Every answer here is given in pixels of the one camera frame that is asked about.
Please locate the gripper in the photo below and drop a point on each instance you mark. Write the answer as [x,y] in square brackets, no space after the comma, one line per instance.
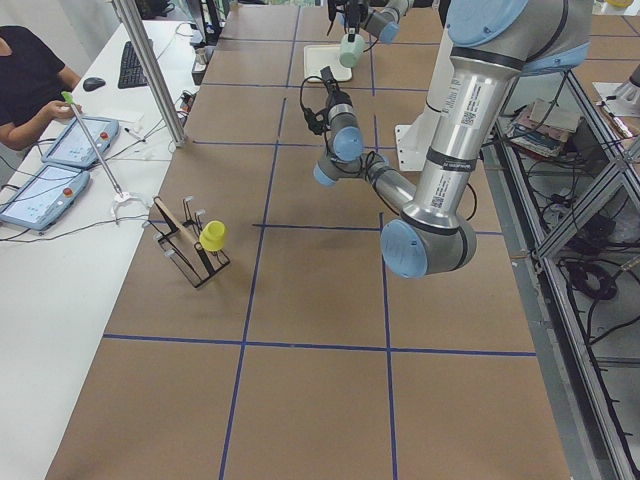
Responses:
[354,14]
[331,92]

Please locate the pale green cup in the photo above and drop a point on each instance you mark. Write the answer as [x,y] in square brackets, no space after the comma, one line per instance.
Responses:
[351,52]

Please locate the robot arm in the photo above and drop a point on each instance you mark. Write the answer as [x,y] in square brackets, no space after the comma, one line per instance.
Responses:
[382,24]
[493,43]

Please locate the cream bear tray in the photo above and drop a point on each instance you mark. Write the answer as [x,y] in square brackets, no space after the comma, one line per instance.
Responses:
[317,57]

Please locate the yellow cup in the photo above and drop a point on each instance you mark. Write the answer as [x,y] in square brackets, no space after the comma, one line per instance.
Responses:
[213,236]

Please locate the black keyboard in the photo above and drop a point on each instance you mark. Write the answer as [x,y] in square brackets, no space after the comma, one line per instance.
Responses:
[131,73]

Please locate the stack of books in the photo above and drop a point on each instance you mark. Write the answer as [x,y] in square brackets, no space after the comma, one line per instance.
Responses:
[545,137]

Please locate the white curved plastic strip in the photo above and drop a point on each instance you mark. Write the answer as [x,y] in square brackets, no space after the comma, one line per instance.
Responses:
[125,198]

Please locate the computer mouse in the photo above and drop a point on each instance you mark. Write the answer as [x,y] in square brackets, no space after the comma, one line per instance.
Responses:
[93,83]

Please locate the purple rod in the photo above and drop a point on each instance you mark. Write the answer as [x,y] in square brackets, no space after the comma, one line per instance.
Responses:
[68,99]

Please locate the upper teach pendant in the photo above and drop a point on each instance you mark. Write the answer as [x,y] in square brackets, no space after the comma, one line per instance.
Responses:
[72,148]

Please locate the teach pendant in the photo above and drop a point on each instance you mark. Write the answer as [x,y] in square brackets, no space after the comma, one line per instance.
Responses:
[72,148]
[45,197]

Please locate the person in black shirt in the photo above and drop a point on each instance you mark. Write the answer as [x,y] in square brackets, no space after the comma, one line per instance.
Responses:
[33,79]

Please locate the lower teach pendant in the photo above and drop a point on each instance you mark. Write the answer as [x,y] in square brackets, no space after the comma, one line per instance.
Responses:
[45,197]

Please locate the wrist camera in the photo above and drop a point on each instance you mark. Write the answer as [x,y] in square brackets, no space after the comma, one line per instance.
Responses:
[316,121]

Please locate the aluminium frame post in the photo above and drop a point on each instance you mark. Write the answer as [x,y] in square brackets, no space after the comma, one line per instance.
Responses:
[129,16]

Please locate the black wire cup rack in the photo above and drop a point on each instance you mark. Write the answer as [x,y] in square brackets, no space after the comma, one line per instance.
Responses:
[179,241]

